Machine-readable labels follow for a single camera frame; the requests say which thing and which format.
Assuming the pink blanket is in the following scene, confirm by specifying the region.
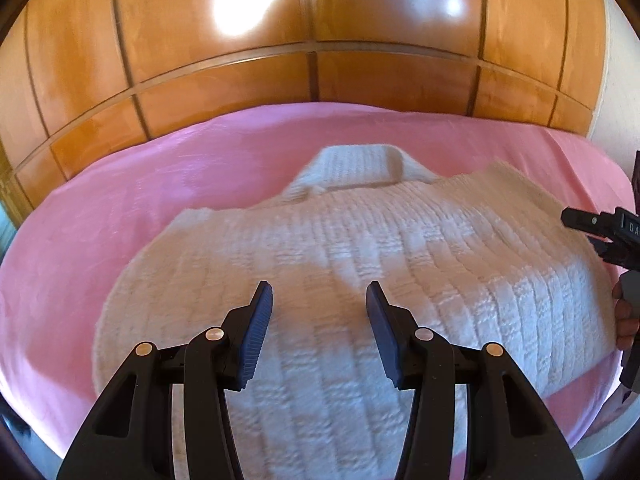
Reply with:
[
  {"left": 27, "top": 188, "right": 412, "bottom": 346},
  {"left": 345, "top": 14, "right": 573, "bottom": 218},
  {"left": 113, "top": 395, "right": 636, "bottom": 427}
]
[{"left": 0, "top": 101, "right": 634, "bottom": 480}]

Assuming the person's right hand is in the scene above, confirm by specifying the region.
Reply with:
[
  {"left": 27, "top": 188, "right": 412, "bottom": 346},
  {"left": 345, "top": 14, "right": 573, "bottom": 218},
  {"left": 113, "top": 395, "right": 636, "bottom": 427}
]
[{"left": 612, "top": 279, "right": 640, "bottom": 352}]

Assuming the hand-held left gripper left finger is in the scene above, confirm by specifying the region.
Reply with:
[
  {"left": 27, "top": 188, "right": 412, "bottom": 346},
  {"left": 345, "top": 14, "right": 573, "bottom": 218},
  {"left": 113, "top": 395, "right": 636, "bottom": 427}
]
[{"left": 56, "top": 280, "right": 274, "bottom": 480}]

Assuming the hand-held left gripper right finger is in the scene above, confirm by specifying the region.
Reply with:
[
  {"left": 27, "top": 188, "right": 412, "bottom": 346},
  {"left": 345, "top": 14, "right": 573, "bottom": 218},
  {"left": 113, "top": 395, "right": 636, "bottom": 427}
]
[{"left": 366, "top": 281, "right": 585, "bottom": 480}]

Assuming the white knit sweater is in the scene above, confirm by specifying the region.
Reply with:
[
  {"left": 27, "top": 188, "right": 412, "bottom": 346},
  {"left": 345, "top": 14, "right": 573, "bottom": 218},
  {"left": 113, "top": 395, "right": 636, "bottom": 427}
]
[{"left": 92, "top": 145, "right": 619, "bottom": 480}]

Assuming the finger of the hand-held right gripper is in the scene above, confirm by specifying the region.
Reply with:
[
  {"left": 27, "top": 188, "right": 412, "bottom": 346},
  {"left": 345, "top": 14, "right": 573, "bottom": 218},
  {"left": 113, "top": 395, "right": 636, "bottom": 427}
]
[
  {"left": 591, "top": 239, "right": 629, "bottom": 266},
  {"left": 560, "top": 207, "right": 621, "bottom": 235}
]

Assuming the wooden headboard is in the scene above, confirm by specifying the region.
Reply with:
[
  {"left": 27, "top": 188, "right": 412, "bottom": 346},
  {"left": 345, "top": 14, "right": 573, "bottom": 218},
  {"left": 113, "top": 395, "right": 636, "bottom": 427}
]
[{"left": 0, "top": 0, "right": 609, "bottom": 223}]

